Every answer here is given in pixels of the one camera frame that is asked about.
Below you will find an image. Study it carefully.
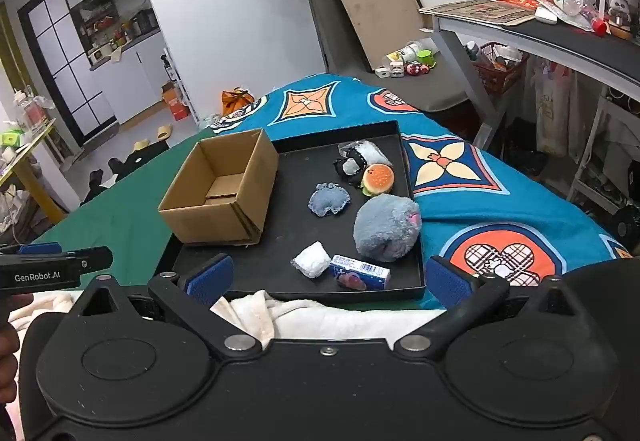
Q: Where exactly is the person's left hand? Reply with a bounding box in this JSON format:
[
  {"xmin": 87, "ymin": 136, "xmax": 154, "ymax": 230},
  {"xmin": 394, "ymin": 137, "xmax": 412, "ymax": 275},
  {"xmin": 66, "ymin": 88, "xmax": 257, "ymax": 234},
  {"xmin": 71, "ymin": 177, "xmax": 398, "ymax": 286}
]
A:
[{"xmin": 0, "ymin": 321, "xmax": 21, "ymax": 404}]

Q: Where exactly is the hanging clear plastic bag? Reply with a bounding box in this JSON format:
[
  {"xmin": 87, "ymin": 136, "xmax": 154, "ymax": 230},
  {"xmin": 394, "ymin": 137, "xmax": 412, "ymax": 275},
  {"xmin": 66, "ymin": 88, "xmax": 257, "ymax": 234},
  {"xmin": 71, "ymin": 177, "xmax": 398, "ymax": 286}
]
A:
[{"xmin": 532, "ymin": 65, "xmax": 575, "ymax": 158}]

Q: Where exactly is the black tray lid brown inside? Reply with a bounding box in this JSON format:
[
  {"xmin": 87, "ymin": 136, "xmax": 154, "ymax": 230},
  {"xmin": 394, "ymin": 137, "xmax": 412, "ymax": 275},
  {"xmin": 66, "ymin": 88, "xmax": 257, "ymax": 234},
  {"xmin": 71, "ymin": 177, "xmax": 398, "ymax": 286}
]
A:
[{"xmin": 321, "ymin": 0, "xmax": 437, "ymax": 74}]

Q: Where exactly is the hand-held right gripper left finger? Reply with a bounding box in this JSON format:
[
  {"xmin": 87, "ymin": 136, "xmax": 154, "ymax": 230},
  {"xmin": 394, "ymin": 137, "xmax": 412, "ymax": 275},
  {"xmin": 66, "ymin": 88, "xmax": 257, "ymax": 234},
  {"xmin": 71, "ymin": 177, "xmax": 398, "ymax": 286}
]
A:
[{"xmin": 75, "ymin": 255, "xmax": 263, "ymax": 358}]

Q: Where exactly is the brown patterned board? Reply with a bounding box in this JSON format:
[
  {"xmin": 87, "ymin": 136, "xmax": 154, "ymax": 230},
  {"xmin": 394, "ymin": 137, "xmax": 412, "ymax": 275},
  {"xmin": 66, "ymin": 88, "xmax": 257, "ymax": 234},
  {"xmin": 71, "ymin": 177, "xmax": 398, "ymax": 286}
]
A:
[{"xmin": 417, "ymin": 0, "xmax": 539, "ymax": 28}]

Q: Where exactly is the orange snack packet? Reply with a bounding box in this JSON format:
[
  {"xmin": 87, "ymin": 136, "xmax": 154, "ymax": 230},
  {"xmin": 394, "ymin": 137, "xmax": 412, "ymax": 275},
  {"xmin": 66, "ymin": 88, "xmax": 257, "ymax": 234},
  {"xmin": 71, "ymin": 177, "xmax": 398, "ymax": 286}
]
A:
[{"xmin": 492, "ymin": 0, "xmax": 547, "ymax": 12}]

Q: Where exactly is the black lace fabric pouch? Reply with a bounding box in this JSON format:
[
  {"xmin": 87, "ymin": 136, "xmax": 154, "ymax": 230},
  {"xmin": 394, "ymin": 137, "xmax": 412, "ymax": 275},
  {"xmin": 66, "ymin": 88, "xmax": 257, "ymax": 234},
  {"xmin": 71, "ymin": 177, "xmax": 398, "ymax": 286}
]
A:
[{"xmin": 333, "ymin": 147, "xmax": 369, "ymax": 182}]

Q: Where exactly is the grey fluffy plush toy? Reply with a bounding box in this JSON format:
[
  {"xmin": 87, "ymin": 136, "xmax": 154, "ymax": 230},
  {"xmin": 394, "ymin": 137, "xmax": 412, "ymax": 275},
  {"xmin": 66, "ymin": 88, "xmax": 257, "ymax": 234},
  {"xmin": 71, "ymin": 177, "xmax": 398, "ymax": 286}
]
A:
[{"xmin": 353, "ymin": 193, "xmax": 423, "ymax": 264}]

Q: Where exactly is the black shallow tray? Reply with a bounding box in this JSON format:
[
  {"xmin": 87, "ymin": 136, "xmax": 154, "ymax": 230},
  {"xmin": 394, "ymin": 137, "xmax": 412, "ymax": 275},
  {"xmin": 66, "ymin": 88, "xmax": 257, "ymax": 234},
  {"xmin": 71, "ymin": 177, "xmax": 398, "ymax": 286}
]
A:
[{"xmin": 154, "ymin": 120, "xmax": 427, "ymax": 306}]

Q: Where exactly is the black framed sliding door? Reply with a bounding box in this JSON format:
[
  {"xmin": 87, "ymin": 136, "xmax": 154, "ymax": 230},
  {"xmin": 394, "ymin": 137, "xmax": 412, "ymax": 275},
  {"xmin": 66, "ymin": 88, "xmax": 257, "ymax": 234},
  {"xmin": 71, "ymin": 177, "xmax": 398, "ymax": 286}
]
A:
[{"xmin": 16, "ymin": 0, "xmax": 122, "ymax": 145}]

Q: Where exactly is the brown cardboard box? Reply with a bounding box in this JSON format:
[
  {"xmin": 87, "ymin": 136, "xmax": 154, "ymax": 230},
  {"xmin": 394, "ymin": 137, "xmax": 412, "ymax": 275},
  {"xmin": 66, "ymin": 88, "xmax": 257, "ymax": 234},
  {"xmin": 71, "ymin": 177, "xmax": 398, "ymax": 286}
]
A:
[{"xmin": 158, "ymin": 127, "xmax": 280, "ymax": 246}]

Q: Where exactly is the small grey fabric toy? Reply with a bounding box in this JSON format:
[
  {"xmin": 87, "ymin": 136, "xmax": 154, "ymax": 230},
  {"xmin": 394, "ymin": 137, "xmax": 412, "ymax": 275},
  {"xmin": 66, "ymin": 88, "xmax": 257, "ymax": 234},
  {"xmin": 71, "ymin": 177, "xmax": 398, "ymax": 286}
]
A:
[{"xmin": 307, "ymin": 182, "xmax": 351, "ymax": 218}]

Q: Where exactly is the white metal rack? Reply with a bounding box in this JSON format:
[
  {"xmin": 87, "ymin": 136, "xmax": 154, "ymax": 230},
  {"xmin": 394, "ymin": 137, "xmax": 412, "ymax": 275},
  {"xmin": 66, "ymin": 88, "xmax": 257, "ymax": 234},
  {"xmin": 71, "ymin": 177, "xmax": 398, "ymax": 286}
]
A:
[{"xmin": 566, "ymin": 93, "xmax": 640, "ymax": 223}]

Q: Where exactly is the blue and white carton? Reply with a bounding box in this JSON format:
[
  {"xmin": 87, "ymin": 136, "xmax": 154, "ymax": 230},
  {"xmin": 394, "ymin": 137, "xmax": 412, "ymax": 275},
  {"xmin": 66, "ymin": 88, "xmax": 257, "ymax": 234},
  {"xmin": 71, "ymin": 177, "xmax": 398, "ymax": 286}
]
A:
[{"xmin": 329, "ymin": 254, "xmax": 392, "ymax": 291}]

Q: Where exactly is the red plastic basket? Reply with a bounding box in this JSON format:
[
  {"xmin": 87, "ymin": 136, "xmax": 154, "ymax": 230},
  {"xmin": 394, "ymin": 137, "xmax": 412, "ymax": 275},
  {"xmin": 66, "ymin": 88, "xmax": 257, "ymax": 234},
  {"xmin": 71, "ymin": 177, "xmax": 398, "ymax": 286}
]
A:
[{"xmin": 469, "ymin": 41, "xmax": 532, "ymax": 95}]

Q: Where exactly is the burger plush toy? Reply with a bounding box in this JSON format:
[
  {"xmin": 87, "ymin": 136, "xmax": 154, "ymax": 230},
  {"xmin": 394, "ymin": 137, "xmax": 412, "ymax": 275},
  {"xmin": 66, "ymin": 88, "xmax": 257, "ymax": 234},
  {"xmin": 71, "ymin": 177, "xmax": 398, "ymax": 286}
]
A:
[{"xmin": 360, "ymin": 163, "xmax": 396, "ymax": 198}]

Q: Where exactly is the yellow side table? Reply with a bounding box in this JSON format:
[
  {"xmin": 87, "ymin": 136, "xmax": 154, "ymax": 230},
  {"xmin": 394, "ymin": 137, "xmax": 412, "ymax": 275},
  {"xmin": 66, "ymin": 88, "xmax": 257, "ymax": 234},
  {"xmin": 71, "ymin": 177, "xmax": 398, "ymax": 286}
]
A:
[{"xmin": 0, "ymin": 120, "xmax": 68, "ymax": 224}]

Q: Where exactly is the blue printed blanket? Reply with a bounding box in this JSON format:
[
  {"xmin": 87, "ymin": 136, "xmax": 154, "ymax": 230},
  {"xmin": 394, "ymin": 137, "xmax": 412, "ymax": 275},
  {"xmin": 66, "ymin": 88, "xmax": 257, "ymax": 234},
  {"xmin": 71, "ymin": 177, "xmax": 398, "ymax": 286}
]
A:
[{"xmin": 210, "ymin": 73, "xmax": 634, "ymax": 310}]

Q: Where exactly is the white fluffy blanket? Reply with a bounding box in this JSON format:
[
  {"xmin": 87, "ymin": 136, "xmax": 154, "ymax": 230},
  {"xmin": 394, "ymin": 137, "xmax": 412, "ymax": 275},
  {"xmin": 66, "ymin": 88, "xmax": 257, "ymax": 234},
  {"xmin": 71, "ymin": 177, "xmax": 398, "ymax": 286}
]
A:
[{"xmin": 9, "ymin": 288, "xmax": 453, "ymax": 353}]

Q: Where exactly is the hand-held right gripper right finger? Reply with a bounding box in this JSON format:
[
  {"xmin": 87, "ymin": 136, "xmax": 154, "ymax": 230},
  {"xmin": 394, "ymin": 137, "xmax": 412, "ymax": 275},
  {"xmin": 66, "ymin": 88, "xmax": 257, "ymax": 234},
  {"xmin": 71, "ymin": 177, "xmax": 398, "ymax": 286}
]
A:
[{"xmin": 393, "ymin": 255, "xmax": 583, "ymax": 356}]

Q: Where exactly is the white soft wad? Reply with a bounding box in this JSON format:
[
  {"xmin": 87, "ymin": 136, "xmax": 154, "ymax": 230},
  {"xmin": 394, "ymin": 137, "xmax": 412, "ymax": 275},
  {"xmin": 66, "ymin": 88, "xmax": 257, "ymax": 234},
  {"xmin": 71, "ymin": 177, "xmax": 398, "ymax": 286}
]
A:
[{"xmin": 290, "ymin": 241, "xmax": 332, "ymax": 279}]

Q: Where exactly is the panda figurine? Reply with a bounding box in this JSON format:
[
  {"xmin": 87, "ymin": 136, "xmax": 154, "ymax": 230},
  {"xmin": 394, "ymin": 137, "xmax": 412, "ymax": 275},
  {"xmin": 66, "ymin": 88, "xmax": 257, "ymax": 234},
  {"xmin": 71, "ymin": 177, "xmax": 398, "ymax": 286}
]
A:
[{"xmin": 606, "ymin": 0, "xmax": 640, "ymax": 40}]

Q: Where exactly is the clear bag of white stuffing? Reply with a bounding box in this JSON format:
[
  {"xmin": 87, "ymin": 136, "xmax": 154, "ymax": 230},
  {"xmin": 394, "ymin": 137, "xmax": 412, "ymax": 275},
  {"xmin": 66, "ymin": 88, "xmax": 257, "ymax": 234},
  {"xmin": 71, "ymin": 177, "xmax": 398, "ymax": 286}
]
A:
[{"xmin": 338, "ymin": 139, "xmax": 392, "ymax": 168}]

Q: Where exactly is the grey desk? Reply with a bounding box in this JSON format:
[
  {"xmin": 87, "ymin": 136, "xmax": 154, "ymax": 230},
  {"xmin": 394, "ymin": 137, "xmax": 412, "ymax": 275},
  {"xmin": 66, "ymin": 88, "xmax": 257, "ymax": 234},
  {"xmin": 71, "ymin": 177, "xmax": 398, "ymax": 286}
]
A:
[{"xmin": 417, "ymin": 0, "xmax": 640, "ymax": 152}]

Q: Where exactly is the white cabinet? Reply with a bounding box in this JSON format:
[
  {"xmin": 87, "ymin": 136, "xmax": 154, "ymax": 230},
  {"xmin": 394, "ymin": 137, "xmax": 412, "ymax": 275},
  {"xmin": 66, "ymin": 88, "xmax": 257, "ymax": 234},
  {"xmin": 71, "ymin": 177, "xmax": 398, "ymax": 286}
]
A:
[{"xmin": 54, "ymin": 0, "xmax": 202, "ymax": 128}]

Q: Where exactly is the white narrow shelf rack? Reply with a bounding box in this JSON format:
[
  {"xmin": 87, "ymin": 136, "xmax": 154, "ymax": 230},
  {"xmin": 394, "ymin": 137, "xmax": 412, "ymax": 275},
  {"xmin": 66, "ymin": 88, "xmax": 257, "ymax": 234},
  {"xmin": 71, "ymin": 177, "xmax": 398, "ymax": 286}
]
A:
[{"xmin": 160, "ymin": 46, "xmax": 202, "ymax": 122}]

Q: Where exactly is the green cloth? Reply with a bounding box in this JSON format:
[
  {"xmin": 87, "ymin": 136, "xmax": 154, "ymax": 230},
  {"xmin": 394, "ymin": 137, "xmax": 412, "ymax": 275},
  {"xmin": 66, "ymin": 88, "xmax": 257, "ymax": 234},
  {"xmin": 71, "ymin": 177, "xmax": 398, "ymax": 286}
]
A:
[{"xmin": 29, "ymin": 133, "xmax": 202, "ymax": 290}]

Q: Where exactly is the white computer mouse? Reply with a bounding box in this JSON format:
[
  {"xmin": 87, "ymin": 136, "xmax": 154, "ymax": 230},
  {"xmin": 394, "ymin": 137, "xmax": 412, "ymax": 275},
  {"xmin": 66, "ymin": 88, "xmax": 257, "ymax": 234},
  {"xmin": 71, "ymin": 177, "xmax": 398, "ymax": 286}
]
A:
[{"xmin": 533, "ymin": 3, "xmax": 562, "ymax": 26}]

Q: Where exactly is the orange gift bag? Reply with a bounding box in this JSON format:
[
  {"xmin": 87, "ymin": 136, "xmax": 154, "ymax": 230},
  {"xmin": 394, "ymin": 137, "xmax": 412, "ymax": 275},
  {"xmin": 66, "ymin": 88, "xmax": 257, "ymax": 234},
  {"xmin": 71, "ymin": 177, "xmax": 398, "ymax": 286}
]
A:
[{"xmin": 221, "ymin": 88, "xmax": 257, "ymax": 118}]

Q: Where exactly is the grey sofa chair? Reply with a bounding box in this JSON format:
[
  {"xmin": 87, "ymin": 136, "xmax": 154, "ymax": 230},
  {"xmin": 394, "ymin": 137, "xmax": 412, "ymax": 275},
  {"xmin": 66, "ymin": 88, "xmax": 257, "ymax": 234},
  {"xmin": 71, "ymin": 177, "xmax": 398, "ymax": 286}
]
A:
[{"xmin": 299, "ymin": 0, "xmax": 482, "ymax": 122}]

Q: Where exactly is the black white garment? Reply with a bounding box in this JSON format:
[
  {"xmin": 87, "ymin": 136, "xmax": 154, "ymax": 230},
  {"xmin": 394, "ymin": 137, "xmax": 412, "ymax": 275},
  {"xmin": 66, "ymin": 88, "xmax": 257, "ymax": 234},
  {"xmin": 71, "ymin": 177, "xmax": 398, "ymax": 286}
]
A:
[{"xmin": 79, "ymin": 141, "xmax": 172, "ymax": 208}]

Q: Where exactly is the black desk mat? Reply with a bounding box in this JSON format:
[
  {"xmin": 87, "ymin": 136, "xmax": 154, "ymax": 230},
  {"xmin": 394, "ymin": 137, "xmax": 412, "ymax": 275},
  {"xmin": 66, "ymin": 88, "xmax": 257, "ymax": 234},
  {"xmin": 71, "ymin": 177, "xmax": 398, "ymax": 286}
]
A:
[{"xmin": 501, "ymin": 15, "xmax": 640, "ymax": 72}]

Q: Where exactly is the orange cardboard box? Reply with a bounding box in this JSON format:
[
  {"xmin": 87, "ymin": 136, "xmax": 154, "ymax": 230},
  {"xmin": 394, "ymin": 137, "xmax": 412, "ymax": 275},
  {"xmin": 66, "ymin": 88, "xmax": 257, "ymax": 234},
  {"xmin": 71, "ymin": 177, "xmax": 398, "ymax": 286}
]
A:
[{"xmin": 161, "ymin": 82, "xmax": 194, "ymax": 122}]

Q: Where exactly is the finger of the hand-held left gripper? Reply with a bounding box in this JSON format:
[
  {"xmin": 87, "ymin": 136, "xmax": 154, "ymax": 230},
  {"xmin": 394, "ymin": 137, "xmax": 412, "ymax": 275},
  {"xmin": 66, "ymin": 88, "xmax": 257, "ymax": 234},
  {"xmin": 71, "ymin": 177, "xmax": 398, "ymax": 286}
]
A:
[
  {"xmin": 60, "ymin": 246, "xmax": 113, "ymax": 272},
  {"xmin": 0, "ymin": 243, "xmax": 64, "ymax": 256}
]

